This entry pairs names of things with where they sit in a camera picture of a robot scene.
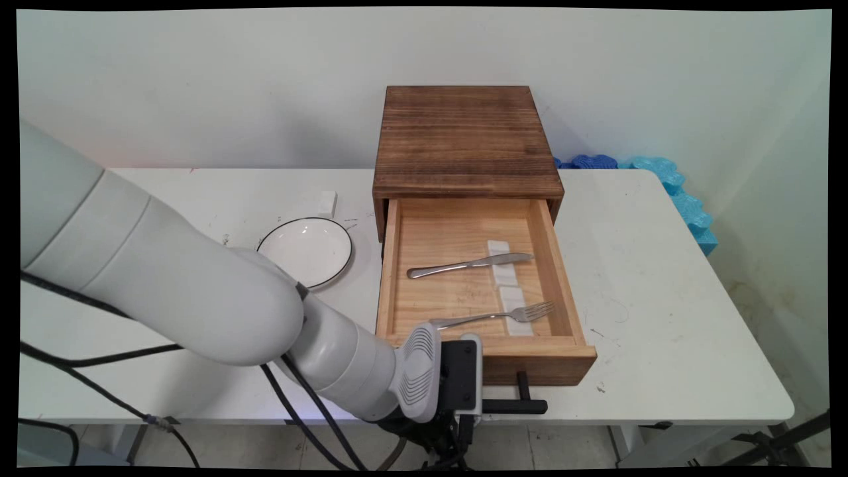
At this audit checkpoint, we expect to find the white foam pad strip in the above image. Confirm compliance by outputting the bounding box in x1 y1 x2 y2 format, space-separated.
487 239 518 290
498 286 535 337

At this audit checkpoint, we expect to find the black cable with connector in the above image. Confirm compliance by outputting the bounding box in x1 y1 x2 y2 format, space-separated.
20 344 201 468

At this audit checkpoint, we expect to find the silver fork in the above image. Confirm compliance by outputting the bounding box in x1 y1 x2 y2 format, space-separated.
429 300 557 331

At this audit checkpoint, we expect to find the silver table knife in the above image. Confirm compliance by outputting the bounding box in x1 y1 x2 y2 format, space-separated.
406 252 535 280

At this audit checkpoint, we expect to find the black metal stand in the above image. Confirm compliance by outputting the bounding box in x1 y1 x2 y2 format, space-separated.
719 409 831 467

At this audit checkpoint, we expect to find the dark blue foam mat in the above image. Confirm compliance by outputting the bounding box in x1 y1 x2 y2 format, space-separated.
554 154 619 170

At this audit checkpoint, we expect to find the white table leg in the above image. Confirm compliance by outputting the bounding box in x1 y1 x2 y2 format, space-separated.
606 424 670 467

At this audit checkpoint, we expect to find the black looped floor cable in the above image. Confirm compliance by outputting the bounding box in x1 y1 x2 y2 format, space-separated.
19 417 81 467

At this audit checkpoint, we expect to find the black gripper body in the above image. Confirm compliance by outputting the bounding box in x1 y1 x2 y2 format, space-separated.
378 407 475 470

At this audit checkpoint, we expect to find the black white wrist camera box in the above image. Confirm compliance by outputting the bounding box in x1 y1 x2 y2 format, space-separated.
437 333 484 426

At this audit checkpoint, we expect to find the light wooden drawer black handle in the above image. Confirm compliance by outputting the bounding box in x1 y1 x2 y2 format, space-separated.
375 197 598 415

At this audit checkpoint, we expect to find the white plate black rim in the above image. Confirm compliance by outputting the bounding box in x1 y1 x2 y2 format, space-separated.
256 217 354 291

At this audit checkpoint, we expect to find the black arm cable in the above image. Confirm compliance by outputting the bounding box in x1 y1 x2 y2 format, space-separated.
20 341 368 470
20 270 352 470

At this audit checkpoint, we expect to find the light cyan foam mat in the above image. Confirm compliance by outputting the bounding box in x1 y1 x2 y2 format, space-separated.
617 155 720 257

